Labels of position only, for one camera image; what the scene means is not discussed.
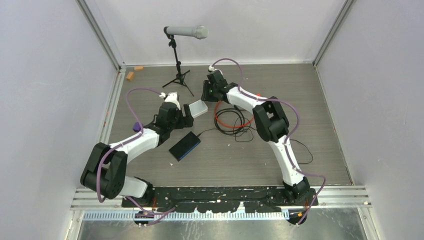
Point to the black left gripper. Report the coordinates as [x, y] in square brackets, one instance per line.
[182, 124]

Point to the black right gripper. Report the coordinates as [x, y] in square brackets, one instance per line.
[205, 96]

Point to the white router box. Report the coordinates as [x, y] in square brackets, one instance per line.
[197, 108]

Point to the black network switch blue ports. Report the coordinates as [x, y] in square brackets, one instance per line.
[184, 146]

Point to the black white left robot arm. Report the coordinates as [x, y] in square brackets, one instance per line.
[106, 169]

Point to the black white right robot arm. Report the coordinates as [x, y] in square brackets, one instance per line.
[271, 124]

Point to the black microphone tripod stand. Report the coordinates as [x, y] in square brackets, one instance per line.
[180, 76]

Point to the purple toy block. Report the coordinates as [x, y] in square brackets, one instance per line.
[137, 128]

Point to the grey microphone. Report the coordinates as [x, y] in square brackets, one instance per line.
[199, 32]

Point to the tan wooden block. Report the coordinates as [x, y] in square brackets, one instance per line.
[138, 68]
[130, 76]

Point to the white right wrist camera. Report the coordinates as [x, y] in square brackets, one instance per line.
[213, 69]

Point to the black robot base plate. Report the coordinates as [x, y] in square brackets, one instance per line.
[227, 199]

